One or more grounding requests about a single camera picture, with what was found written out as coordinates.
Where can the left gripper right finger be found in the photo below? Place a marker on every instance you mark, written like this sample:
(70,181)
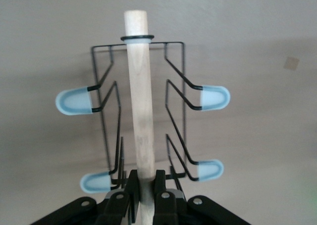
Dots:
(164,207)

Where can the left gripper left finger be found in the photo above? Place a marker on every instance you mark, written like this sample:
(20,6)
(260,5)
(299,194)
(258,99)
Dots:
(119,210)

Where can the brown tape square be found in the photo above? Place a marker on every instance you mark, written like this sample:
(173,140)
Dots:
(291,64)

